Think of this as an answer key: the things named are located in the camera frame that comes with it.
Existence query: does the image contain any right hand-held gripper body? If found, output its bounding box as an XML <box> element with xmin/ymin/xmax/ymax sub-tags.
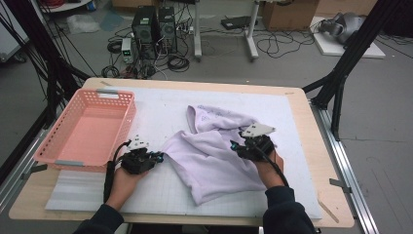
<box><xmin>238</xmin><ymin>122</ymin><xmax>278</xmax><ymax>163</ymax></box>

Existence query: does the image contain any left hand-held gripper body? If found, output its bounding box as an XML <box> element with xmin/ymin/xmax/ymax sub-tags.
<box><xmin>120</xmin><ymin>134</ymin><xmax>158</xmax><ymax>176</ymax></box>

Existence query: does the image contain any lilac patterned towel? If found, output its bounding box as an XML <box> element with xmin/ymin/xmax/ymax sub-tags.
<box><xmin>161</xmin><ymin>104</ymin><xmax>277</xmax><ymax>207</ymax></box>

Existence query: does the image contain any pink plastic basket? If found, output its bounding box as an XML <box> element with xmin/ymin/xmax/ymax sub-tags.
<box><xmin>33</xmin><ymin>88</ymin><xmax>137</xmax><ymax>174</ymax></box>

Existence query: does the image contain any person's left hand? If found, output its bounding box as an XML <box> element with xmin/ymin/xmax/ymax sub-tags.
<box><xmin>105</xmin><ymin>167</ymin><xmax>149</xmax><ymax>211</ymax></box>

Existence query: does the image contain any person's right hand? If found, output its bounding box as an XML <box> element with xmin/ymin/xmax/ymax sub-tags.
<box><xmin>253</xmin><ymin>151</ymin><xmax>287</xmax><ymax>190</ymax></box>

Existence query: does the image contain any white grid foam mat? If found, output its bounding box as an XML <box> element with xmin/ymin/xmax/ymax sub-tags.
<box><xmin>45</xmin><ymin>86</ymin><xmax>323</xmax><ymax>220</ymax></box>

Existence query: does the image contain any thin wooden stick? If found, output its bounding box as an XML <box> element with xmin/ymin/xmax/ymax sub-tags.
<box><xmin>317</xmin><ymin>198</ymin><xmax>340</xmax><ymax>224</ymax></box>

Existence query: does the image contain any white bench power supply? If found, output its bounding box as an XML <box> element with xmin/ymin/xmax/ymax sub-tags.
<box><xmin>121</xmin><ymin>37</ymin><xmax>134</xmax><ymax>64</ymax></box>

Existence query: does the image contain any black flat box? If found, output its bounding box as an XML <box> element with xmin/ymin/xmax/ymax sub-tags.
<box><xmin>220</xmin><ymin>16</ymin><xmax>259</xmax><ymax>30</ymax></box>

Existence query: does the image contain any white floor board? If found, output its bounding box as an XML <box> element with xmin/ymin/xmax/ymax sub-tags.
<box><xmin>313</xmin><ymin>16</ymin><xmax>387</xmax><ymax>59</ymax></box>

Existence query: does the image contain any white power strip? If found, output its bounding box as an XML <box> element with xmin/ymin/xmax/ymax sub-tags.
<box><xmin>176</xmin><ymin>24</ymin><xmax>195</xmax><ymax>35</ymax></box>

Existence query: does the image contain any black computer tower green label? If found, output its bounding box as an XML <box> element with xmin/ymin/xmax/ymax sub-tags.
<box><xmin>131</xmin><ymin>5</ymin><xmax>160</xmax><ymax>59</ymax></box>

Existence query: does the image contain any cardboard box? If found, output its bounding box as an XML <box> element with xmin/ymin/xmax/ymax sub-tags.
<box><xmin>316</xmin><ymin>0</ymin><xmax>379</xmax><ymax>18</ymax></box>
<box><xmin>262</xmin><ymin>0</ymin><xmax>320</xmax><ymax>32</ymax></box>
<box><xmin>111</xmin><ymin>0</ymin><xmax>160</xmax><ymax>9</ymax></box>

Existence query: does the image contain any teal sheet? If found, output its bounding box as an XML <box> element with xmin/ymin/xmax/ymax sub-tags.
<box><xmin>98</xmin><ymin>9</ymin><xmax>126</xmax><ymax>32</ymax></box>

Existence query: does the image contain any clear plastic bag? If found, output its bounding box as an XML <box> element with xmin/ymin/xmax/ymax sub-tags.
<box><xmin>66</xmin><ymin>14</ymin><xmax>101</xmax><ymax>35</ymax></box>

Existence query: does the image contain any grey rounded machine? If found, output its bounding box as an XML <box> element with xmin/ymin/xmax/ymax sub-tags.
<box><xmin>319</xmin><ymin>12</ymin><xmax>366</xmax><ymax>45</ymax></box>

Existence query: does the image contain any white round table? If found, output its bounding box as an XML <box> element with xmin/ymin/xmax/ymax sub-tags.
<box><xmin>38</xmin><ymin>0</ymin><xmax>94</xmax><ymax>14</ymax></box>

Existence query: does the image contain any white cabinet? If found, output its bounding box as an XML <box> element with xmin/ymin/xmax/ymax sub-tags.
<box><xmin>0</xmin><ymin>6</ymin><xmax>30</xmax><ymax>62</ymax></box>

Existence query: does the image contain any right hand-held gripper black cable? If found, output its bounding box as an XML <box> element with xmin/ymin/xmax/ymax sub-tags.
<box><xmin>254</xmin><ymin>144</ymin><xmax>290</xmax><ymax>188</ymax></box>

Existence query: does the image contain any hand-held gripper black cable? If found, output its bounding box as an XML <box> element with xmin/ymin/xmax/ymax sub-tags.
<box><xmin>254</xmin><ymin>144</ymin><xmax>290</xmax><ymax>188</ymax></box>
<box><xmin>102</xmin><ymin>139</ymin><xmax>132</xmax><ymax>204</ymax></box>

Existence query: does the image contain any left hand-held gripper black cable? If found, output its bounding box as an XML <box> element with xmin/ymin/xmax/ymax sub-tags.
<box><xmin>102</xmin><ymin>139</ymin><xmax>132</xmax><ymax>204</ymax></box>

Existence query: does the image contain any grey metal bracket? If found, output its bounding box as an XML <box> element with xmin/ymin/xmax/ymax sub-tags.
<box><xmin>329</xmin><ymin>177</ymin><xmax>354</xmax><ymax>194</ymax></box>
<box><xmin>20</xmin><ymin>164</ymin><xmax>49</xmax><ymax>180</ymax></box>

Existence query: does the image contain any coiled black cable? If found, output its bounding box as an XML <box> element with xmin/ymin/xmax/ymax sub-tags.
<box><xmin>100</xmin><ymin>64</ymin><xmax>121</xmax><ymax>79</ymax></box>
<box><xmin>167</xmin><ymin>53</ymin><xmax>191</xmax><ymax>73</ymax></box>

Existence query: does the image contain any aluminium rail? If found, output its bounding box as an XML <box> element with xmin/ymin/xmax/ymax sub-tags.
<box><xmin>0</xmin><ymin>128</ymin><xmax>47</xmax><ymax>213</ymax></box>
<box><xmin>310</xmin><ymin>103</ymin><xmax>381</xmax><ymax>234</ymax></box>

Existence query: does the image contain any tangled black floor cable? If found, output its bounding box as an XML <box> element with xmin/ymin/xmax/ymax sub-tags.
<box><xmin>256</xmin><ymin>28</ymin><xmax>316</xmax><ymax>59</ymax></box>

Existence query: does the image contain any white desk frame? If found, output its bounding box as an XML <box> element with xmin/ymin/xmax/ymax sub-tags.
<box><xmin>193</xmin><ymin>0</ymin><xmax>261</xmax><ymax>62</ymax></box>

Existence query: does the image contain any black metal frame stand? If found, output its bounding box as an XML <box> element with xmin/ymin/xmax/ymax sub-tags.
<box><xmin>0</xmin><ymin>0</ymin><xmax>92</xmax><ymax>186</ymax></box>
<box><xmin>301</xmin><ymin>0</ymin><xmax>413</xmax><ymax>142</ymax></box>

